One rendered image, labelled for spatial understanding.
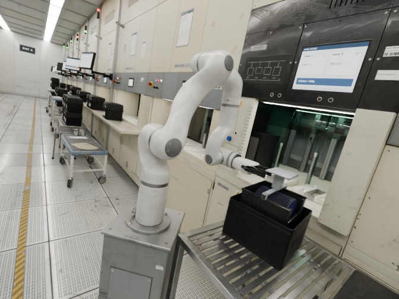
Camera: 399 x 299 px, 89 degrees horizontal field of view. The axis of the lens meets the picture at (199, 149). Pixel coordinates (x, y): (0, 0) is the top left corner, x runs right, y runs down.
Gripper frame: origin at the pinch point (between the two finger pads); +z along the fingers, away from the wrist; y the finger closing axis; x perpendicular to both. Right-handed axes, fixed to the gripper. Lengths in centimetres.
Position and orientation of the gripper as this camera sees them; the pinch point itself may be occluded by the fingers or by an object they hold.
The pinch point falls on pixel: (265, 172)
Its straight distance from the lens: 95.7
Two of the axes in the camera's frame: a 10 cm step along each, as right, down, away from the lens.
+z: 7.2, 2.9, -6.3
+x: 2.0, -9.6, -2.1
